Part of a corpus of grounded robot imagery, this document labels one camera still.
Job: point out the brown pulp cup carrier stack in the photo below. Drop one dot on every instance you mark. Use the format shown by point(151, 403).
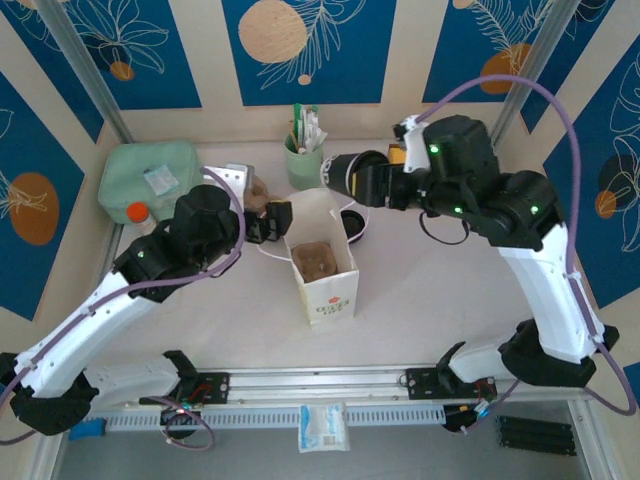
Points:
point(260, 197)

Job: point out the white paper takeout bag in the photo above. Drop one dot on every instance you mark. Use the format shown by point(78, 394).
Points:
point(332, 300)

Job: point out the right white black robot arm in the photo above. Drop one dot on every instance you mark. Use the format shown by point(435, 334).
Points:
point(545, 280)

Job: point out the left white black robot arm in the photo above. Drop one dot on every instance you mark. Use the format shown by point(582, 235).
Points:
point(90, 325)

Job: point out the brown cardboard napkin tray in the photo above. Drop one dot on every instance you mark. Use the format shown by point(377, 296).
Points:
point(390, 150)

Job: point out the yellow paper napkin stack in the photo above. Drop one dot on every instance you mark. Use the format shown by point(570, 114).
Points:
point(398, 155)

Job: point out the mint green utensil holder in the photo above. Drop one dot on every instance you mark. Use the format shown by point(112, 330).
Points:
point(304, 167)

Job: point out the small clear wipe packet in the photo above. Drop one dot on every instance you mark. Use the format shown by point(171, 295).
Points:
point(161, 180)

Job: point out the orange cap small bottle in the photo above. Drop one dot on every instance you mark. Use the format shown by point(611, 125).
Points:
point(140, 215)

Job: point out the white wrapped straw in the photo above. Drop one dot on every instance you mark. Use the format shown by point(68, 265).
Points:
point(310, 130)
point(320, 137)

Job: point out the wooden stirrer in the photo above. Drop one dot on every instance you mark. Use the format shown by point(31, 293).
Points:
point(292, 137)

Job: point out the mint green zip pouch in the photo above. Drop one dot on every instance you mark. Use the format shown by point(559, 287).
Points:
point(125, 170)

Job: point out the green wrapped straw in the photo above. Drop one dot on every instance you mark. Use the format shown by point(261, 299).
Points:
point(299, 120)

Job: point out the white blue wet wipes packet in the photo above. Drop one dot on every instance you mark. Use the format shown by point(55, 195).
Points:
point(322, 427)

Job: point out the small blue plastic piece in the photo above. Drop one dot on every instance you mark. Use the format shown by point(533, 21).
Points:
point(87, 430)

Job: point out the black ribbed plastic block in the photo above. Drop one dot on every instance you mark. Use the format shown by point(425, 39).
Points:
point(535, 435)

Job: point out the aluminium frame post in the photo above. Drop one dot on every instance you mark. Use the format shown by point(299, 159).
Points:
point(90, 70)
point(525, 70)

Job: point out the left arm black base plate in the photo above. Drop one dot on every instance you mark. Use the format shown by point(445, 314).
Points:
point(215, 387)

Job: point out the aluminium mounting rail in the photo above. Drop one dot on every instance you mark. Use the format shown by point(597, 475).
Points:
point(320, 382)

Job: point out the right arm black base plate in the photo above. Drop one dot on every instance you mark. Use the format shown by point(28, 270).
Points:
point(420, 384)

